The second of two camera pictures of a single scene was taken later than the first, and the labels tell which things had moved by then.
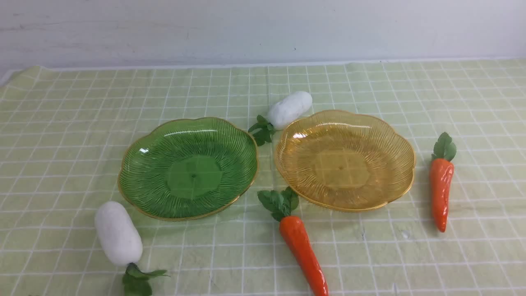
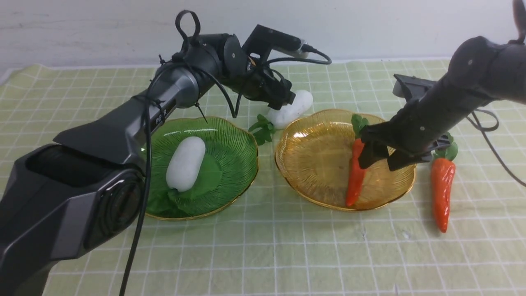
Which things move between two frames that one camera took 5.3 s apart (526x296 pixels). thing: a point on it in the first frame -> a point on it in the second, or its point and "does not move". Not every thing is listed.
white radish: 121,242 -> 185,163
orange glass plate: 342,160 does not move
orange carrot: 280,204 -> 356,174
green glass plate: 188,169 does not move
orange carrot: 441,174 does not move
